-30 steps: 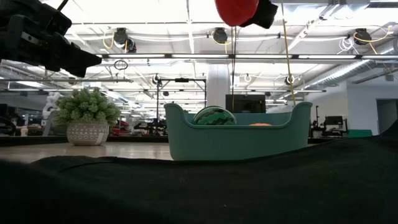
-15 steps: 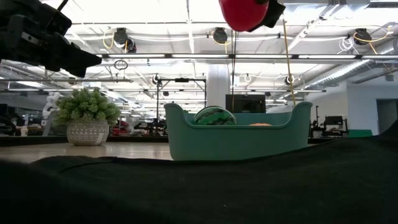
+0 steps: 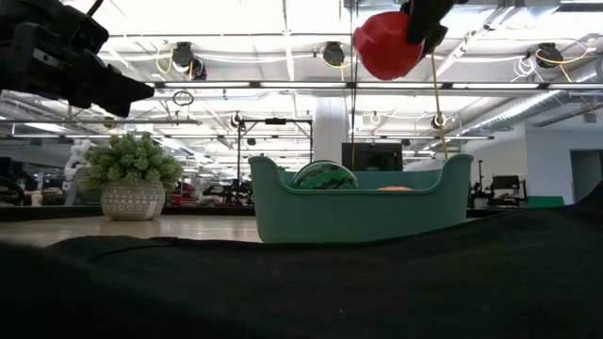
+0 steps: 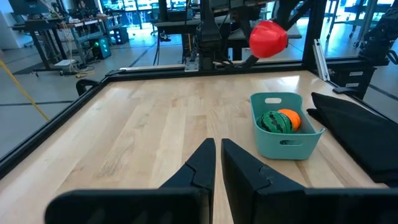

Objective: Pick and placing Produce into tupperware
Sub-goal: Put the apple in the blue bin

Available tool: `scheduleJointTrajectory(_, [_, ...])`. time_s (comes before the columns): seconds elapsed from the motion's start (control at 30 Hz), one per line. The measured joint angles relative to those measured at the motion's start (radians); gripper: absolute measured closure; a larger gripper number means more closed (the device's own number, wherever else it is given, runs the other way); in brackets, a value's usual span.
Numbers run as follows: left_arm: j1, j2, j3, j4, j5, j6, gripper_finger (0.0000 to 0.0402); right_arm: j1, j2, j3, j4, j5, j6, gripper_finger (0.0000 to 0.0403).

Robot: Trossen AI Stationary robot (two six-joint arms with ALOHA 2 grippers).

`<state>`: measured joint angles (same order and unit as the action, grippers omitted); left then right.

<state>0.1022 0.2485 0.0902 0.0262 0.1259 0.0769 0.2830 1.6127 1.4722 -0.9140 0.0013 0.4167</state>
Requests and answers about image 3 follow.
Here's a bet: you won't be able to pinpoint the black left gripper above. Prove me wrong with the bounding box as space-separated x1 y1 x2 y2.
0 21 155 119

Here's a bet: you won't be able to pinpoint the red toy apple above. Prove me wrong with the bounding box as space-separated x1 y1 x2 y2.
352 11 425 81

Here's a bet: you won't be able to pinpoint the green striped toy watermelon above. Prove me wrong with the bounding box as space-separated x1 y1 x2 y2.
291 159 360 190

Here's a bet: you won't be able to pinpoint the white humanoid robot figure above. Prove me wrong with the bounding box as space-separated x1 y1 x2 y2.
64 138 94 181

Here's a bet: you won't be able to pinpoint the green plant in patterned pot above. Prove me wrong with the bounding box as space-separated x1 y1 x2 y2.
78 131 184 221

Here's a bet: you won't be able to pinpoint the black computer case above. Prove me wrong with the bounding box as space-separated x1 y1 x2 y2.
341 142 404 173

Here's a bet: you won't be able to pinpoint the black background robot arms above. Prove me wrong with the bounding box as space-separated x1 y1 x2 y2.
202 181 258 207

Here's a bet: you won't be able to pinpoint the black background workstation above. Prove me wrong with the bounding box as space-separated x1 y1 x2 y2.
473 174 530 209

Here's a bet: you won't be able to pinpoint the teal plastic tub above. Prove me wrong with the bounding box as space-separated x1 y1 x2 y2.
248 153 475 244

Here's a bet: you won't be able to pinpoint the green low box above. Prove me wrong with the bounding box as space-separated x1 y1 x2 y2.
526 195 565 209

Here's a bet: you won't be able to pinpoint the black folded cloth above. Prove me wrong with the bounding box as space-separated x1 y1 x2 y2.
0 181 603 339

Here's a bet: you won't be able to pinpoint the yellow hanging cable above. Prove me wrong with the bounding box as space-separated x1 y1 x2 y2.
431 51 451 164

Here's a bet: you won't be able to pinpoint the black ceiling cord reel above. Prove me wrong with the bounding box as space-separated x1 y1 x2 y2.
321 40 348 68
535 41 564 70
170 40 208 81

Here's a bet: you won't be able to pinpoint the black hanging cable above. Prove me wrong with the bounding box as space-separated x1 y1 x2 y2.
349 0 361 170

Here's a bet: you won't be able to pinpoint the black table frame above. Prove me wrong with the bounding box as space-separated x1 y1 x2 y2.
0 205 519 222

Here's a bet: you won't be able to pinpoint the black background stand frame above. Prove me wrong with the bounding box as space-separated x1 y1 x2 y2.
237 117 315 166

